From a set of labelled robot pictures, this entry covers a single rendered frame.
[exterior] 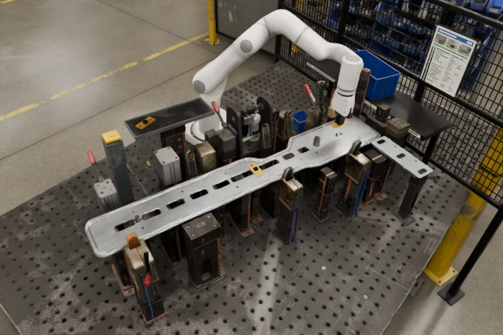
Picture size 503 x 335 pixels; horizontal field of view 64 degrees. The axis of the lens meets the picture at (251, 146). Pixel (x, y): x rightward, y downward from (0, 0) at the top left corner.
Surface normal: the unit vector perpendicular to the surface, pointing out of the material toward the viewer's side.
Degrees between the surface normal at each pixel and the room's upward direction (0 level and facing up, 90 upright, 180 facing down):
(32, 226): 0
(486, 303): 0
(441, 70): 90
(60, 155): 0
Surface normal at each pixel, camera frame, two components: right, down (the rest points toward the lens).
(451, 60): -0.84, 0.33
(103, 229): 0.03, -0.77
